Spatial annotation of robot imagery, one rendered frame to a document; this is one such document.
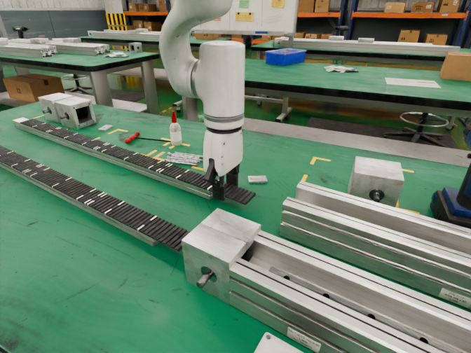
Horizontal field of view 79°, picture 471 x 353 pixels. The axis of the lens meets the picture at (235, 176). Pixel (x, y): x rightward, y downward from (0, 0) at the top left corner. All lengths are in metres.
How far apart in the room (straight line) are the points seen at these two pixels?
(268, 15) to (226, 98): 2.86
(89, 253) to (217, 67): 0.43
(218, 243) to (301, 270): 0.13
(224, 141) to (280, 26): 2.82
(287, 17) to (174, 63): 2.79
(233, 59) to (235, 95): 0.06
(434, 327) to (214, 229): 0.32
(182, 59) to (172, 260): 0.38
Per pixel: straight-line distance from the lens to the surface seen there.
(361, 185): 0.70
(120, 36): 5.46
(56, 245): 0.69
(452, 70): 2.48
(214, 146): 0.59
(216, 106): 0.57
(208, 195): 0.71
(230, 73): 0.55
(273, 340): 0.40
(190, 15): 0.51
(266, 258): 0.49
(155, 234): 0.58
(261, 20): 3.42
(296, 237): 0.60
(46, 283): 0.62
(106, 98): 3.02
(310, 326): 0.43
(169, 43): 0.56
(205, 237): 0.47
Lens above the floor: 1.19
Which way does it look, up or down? 30 degrees down
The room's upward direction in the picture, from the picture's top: straight up
